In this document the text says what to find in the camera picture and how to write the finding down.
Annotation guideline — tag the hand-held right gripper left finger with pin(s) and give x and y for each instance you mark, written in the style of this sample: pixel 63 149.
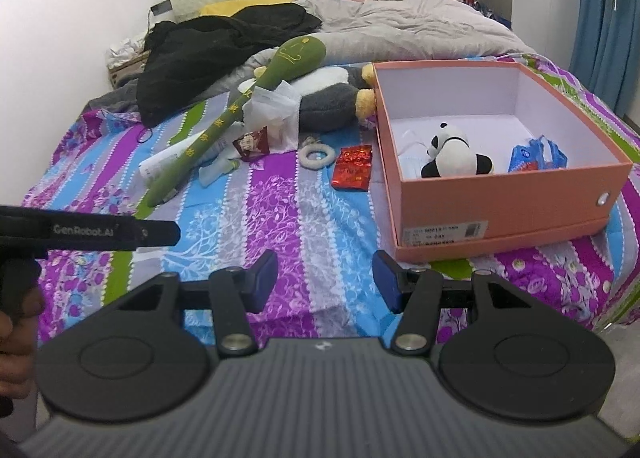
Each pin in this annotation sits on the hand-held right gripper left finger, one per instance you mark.
pixel 265 280

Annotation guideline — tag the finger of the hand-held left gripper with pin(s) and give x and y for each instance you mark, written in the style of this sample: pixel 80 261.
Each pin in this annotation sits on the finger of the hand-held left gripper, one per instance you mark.
pixel 160 234

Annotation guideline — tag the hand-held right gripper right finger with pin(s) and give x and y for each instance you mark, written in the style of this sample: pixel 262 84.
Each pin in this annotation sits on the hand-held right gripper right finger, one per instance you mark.
pixel 386 282

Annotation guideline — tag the blue face mask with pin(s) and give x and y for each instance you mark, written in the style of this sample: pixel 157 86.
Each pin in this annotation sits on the blue face mask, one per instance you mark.
pixel 412 163

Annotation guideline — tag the red and white snack packet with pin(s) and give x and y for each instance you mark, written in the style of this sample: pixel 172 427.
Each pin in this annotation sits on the red and white snack packet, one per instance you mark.
pixel 252 143

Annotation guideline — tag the orange cardboard box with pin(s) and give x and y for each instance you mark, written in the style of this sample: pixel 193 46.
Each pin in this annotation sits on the orange cardboard box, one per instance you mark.
pixel 500 203

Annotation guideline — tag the panda plush toy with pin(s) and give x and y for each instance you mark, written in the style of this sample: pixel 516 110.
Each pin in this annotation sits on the panda plush toy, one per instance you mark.
pixel 455 156

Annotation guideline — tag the blue printed plastic bag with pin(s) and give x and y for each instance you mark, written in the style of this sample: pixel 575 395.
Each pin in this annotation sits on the blue printed plastic bag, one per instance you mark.
pixel 537 156

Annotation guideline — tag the person's left hand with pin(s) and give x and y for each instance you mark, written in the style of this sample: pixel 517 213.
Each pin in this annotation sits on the person's left hand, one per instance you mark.
pixel 17 353

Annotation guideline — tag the floral striped bedsheet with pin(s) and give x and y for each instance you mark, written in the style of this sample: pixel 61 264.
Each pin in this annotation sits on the floral striped bedsheet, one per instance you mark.
pixel 300 218

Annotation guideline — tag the white tube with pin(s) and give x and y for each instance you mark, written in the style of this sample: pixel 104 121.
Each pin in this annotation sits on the white tube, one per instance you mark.
pixel 165 161

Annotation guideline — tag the pale green tube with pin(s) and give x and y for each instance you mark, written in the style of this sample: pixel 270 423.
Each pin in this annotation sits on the pale green tube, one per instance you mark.
pixel 217 172

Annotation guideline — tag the red foil packet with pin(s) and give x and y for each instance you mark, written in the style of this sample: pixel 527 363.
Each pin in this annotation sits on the red foil packet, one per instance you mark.
pixel 352 168

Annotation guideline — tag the dark grey blanket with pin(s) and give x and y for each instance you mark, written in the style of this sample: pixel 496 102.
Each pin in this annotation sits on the dark grey blanket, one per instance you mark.
pixel 112 98

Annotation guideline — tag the white plastic bag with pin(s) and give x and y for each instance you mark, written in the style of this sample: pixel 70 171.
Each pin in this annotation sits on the white plastic bag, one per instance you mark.
pixel 270 106

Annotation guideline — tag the black jacket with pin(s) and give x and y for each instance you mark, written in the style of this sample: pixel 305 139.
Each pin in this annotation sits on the black jacket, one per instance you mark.
pixel 200 58

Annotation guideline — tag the white crumpled cloth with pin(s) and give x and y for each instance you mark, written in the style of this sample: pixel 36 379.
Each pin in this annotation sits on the white crumpled cloth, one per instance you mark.
pixel 125 48

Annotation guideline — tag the grey penguin plush toy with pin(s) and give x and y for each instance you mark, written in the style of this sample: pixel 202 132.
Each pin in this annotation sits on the grey penguin plush toy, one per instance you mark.
pixel 325 101

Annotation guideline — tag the black cloth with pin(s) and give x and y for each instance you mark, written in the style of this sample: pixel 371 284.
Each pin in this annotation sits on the black cloth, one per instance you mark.
pixel 160 36

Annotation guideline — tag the green plush stick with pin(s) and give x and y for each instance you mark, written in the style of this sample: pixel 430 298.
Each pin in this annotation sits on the green plush stick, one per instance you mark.
pixel 295 56

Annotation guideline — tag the yellow pillow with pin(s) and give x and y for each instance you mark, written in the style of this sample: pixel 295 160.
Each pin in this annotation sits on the yellow pillow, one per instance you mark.
pixel 250 2

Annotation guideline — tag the light grey duvet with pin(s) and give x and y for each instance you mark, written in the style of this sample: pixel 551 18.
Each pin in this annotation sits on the light grey duvet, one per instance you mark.
pixel 400 28

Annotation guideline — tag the blue curtain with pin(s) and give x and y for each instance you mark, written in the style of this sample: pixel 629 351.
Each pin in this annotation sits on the blue curtain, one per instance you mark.
pixel 605 38

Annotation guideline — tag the black wall socket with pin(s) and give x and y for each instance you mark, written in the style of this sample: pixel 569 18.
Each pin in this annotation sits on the black wall socket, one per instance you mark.
pixel 161 7

